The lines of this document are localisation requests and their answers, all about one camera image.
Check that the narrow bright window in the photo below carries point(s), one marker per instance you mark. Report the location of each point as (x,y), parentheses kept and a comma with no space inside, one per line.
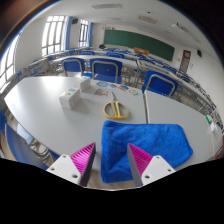
(83,33)

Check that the blue terry towel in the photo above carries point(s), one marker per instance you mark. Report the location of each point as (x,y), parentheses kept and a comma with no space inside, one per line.
(150,140)

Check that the green chalkboard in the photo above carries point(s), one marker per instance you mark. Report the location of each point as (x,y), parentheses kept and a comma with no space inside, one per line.
(140,41)

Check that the pink paper card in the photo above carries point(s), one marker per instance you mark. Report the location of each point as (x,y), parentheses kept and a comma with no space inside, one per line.
(100,92)

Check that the round orange card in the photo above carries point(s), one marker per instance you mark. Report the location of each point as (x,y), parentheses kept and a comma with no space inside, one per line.
(123,88)

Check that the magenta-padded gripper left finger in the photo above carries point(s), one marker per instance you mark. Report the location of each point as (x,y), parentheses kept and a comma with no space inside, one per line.
(68,168)

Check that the group of blue chairs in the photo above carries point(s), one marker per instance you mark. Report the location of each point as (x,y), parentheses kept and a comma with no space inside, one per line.
(87,52)

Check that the large bright window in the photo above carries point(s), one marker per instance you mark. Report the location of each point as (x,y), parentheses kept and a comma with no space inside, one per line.
(53,35)

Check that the large white printed box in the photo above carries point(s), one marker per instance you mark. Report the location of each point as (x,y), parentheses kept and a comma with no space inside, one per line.
(69,99)

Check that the brown door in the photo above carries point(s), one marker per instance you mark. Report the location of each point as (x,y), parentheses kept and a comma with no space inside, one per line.
(185,60)

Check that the round yellow card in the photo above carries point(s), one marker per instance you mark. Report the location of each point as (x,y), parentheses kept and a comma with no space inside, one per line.
(134,92)

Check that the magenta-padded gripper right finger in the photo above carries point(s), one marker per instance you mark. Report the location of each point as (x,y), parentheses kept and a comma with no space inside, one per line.
(153,168)

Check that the round teal card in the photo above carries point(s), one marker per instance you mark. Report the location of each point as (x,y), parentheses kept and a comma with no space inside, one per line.
(112,86)

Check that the small white packet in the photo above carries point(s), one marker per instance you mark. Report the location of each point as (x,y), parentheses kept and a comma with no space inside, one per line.
(213,126)

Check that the orange lectern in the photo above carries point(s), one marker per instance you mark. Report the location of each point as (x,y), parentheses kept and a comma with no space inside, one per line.
(141,51)

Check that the blue curtain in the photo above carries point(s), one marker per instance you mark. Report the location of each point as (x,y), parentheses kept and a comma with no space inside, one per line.
(90,33)
(68,33)

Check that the blue classroom chair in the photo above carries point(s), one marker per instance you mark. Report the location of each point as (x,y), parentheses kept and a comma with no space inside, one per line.
(20,146)
(106,70)
(159,85)
(72,65)

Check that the round blue card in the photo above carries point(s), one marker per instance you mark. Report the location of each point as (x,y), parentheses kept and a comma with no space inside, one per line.
(102,84)

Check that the wide side window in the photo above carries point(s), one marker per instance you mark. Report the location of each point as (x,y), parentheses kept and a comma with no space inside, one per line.
(8,66)

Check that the white classroom desk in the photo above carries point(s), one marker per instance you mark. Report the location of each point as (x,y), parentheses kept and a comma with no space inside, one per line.
(150,65)
(100,57)

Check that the small white box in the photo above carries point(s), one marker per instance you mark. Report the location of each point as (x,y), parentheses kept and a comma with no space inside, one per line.
(83,83)

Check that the black wall speaker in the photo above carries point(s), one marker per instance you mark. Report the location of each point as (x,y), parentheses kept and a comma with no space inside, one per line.
(75,21)
(199,53)

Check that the green and white packet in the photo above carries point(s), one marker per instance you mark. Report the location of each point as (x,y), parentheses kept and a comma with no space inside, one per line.
(209,119)

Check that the ceiling air vent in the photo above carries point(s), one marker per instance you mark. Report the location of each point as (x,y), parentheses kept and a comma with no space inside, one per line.
(107,6)

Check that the ceiling air conditioner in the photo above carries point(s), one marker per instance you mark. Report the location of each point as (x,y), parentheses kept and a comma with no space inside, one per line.
(147,19)

